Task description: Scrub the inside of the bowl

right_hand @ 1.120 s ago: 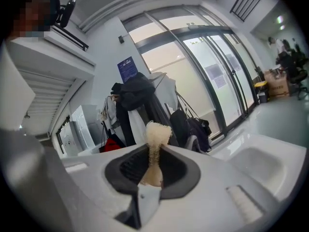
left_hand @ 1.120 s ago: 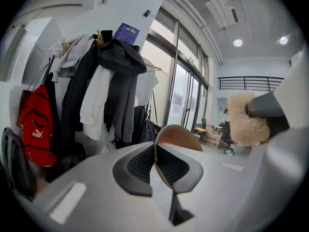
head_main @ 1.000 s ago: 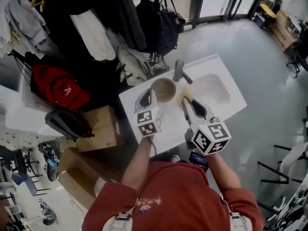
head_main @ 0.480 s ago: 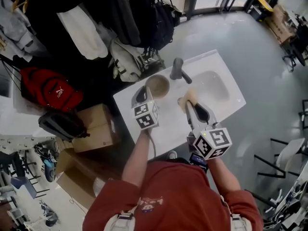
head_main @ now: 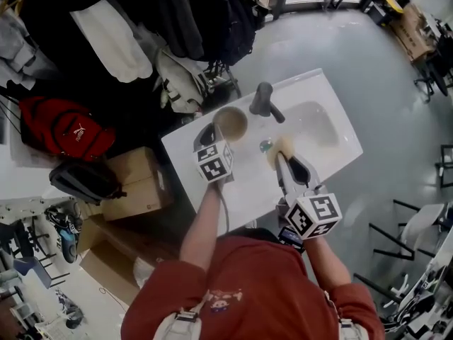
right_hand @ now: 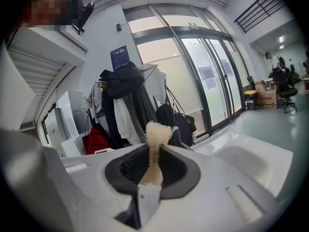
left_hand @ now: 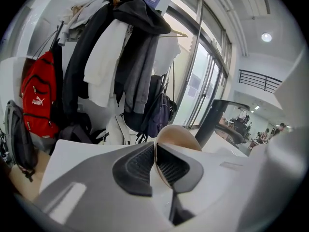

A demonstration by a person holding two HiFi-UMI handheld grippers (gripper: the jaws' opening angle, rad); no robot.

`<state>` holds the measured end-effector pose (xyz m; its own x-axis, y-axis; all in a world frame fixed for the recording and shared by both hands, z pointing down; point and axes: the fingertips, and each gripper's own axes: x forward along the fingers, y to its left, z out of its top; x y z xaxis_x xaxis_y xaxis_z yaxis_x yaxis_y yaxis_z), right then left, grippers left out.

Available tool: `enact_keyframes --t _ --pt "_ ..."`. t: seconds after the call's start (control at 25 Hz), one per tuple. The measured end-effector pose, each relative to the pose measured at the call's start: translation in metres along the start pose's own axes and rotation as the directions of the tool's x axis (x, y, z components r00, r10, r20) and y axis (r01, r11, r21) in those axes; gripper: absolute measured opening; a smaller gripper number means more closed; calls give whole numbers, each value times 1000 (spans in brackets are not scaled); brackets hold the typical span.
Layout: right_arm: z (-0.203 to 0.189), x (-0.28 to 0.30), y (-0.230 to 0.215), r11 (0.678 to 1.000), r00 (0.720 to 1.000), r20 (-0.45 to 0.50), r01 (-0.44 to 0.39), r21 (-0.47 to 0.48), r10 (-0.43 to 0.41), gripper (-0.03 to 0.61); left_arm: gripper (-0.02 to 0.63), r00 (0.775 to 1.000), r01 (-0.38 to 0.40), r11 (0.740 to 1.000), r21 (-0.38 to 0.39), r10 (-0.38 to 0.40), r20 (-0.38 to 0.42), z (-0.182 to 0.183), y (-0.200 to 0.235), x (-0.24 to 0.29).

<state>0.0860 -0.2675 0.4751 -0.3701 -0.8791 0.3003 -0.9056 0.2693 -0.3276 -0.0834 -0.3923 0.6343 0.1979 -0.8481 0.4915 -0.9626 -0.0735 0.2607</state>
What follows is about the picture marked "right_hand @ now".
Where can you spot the white sink basin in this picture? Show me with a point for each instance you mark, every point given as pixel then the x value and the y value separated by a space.
pixel 243 163

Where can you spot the white cabinet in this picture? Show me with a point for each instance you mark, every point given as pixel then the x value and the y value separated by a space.
pixel 68 115

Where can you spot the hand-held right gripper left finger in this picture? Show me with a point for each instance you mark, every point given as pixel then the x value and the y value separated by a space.
pixel 91 168

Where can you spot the black metal railing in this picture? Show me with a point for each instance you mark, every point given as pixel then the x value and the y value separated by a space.
pixel 260 10

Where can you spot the person's head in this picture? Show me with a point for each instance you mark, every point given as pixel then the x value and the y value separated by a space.
pixel 51 5

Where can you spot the black office chair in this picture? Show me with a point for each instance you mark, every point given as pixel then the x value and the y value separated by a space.
pixel 286 88

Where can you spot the black backpack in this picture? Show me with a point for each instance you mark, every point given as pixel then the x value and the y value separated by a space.
pixel 184 124

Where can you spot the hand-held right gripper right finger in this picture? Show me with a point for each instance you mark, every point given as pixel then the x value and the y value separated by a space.
pixel 212 202

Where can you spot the black head-worn camera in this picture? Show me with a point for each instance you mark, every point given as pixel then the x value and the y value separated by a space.
pixel 84 16

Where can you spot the beige mesh scrubber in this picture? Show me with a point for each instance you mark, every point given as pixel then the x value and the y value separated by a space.
pixel 157 135

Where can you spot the glass sliding door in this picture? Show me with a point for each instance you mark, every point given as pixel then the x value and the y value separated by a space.
pixel 212 81

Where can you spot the brown cardboard box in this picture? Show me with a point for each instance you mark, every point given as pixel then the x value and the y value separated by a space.
pixel 266 95

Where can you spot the red bag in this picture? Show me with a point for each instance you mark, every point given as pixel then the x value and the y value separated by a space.
pixel 96 141

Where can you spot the white garment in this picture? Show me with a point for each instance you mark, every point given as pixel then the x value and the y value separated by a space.
pixel 125 122

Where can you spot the black bin with yellow lid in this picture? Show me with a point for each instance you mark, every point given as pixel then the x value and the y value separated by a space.
pixel 251 99

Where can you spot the blue wall poster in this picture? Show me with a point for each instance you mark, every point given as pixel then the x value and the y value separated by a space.
pixel 119 57

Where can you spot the black coat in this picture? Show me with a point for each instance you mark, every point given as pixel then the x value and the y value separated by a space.
pixel 123 83

